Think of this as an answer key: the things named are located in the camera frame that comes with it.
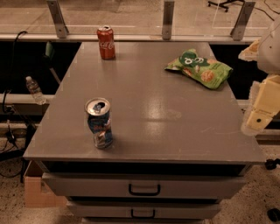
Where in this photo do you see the left metal bracket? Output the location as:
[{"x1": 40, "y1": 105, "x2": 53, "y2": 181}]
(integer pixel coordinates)
[{"x1": 46, "y1": 0, "x2": 69, "y2": 39}]

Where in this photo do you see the black cable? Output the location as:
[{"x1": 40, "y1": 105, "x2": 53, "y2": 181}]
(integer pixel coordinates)
[{"x1": 0, "y1": 30, "x2": 33, "y2": 179}]

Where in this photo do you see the middle metal bracket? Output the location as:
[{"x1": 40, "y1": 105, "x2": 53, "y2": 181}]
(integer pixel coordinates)
[{"x1": 162, "y1": 0, "x2": 175, "y2": 40}]

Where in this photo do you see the grey drawer cabinet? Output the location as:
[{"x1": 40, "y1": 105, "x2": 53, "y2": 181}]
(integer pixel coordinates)
[{"x1": 24, "y1": 42, "x2": 264, "y2": 224}]

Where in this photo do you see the black caster wheel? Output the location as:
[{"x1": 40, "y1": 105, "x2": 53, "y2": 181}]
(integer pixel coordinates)
[{"x1": 265, "y1": 158, "x2": 280, "y2": 170}]

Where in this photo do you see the cardboard box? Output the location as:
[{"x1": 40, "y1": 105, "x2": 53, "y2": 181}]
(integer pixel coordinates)
[{"x1": 24, "y1": 161, "x2": 67, "y2": 208}]

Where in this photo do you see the upper grey drawer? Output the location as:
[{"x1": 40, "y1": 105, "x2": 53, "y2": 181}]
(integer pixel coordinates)
[{"x1": 43, "y1": 172, "x2": 245, "y2": 200}]

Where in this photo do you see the grey drawer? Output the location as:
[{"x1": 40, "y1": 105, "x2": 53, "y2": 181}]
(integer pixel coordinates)
[
  {"x1": 66, "y1": 201, "x2": 221, "y2": 220},
  {"x1": 43, "y1": 172, "x2": 245, "y2": 200}
]

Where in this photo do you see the right metal bracket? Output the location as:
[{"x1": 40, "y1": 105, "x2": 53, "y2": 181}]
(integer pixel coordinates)
[{"x1": 230, "y1": 1, "x2": 256, "y2": 41}]

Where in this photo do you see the black chair base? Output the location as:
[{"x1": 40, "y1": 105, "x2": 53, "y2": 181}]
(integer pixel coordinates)
[{"x1": 207, "y1": 0, "x2": 244, "y2": 12}]

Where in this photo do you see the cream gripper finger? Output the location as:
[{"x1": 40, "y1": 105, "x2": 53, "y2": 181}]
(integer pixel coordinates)
[
  {"x1": 238, "y1": 39, "x2": 260, "y2": 61},
  {"x1": 241, "y1": 74, "x2": 280, "y2": 136}
]

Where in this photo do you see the lower grey drawer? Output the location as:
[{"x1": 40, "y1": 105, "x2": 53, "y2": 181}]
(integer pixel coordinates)
[{"x1": 66, "y1": 201, "x2": 221, "y2": 220}]

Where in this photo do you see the dented redbull can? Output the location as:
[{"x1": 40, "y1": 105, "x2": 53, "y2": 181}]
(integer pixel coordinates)
[{"x1": 85, "y1": 98, "x2": 113, "y2": 149}]

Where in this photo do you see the red coca-cola can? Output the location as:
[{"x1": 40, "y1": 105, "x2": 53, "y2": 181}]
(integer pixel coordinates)
[{"x1": 96, "y1": 25, "x2": 116, "y2": 60}]

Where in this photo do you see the clear plastic water bottle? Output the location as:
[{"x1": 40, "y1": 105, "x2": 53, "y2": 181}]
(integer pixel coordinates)
[{"x1": 25, "y1": 76, "x2": 46, "y2": 105}]

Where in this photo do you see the metal bracket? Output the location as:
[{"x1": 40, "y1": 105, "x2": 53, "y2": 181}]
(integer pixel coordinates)
[
  {"x1": 230, "y1": 1, "x2": 256, "y2": 41},
  {"x1": 162, "y1": 0, "x2": 175, "y2": 40},
  {"x1": 46, "y1": 0, "x2": 69, "y2": 39}
]

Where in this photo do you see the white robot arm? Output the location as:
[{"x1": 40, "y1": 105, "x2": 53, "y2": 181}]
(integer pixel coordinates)
[{"x1": 238, "y1": 17, "x2": 280, "y2": 136}]

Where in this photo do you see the green rice chip bag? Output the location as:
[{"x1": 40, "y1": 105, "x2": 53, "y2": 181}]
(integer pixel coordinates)
[{"x1": 165, "y1": 49, "x2": 233, "y2": 90}]

